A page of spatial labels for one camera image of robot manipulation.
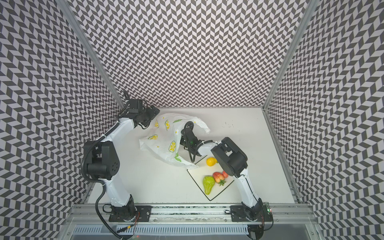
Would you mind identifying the white lemon-print plastic bag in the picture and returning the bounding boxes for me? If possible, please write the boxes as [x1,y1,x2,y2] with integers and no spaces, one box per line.
[139,113,211,169]

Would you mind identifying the yellow fake lemon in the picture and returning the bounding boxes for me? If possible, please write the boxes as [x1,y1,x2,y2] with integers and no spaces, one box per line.
[206,157,218,167]

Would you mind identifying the green fake pear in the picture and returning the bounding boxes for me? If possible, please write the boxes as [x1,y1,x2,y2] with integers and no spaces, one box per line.
[203,176,216,195]

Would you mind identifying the red-yellow fake strawberry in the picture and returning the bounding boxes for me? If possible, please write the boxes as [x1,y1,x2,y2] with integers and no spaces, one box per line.
[213,172,226,186]

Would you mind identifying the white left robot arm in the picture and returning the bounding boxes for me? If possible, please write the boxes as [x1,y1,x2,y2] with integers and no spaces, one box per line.
[81,90,160,222]

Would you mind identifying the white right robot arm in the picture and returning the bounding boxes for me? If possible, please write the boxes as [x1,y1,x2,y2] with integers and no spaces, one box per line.
[180,121,274,226]

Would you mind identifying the white perforated vent strip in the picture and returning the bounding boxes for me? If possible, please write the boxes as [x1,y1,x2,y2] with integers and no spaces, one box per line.
[73,225,249,236]

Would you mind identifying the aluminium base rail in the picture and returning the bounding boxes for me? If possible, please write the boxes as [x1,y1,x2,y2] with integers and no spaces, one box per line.
[68,203,316,226]

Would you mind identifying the aluminium left corner post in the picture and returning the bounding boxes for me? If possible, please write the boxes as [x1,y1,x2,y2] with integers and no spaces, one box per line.
[56,0,124,109]

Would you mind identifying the aluminium corner post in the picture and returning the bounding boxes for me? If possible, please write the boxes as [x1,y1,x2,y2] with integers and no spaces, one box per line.
[263,0,320,112]
[56,0,124,109]

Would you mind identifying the aluminium right corner post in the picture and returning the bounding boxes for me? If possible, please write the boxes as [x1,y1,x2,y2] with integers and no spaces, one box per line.
[263,0,320,112]

